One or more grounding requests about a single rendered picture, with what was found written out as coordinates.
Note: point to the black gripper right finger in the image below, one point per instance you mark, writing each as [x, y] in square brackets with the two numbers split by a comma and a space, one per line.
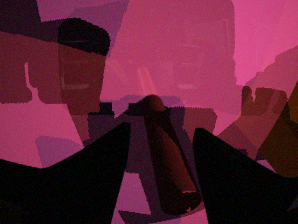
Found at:
[238, 190]

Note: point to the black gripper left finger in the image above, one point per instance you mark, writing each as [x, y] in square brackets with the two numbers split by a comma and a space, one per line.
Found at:
[82, 189]

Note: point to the dark red peg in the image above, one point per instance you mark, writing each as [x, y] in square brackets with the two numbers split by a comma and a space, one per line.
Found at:
[176, 186]

